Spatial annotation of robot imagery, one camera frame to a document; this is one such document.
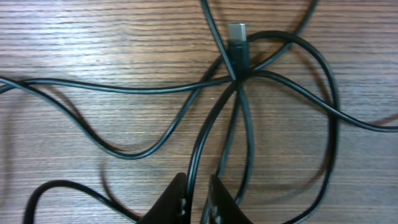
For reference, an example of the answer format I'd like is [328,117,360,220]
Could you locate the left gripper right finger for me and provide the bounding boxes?
[208,175,252,224]

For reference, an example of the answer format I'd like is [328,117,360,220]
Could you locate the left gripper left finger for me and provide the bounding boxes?
[137,172,186,224]

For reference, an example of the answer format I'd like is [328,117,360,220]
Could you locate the thin black USB cable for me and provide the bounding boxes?
[0,22,398,224]

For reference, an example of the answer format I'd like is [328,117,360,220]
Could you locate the left camera black cable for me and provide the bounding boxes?
[22,179,141,224]

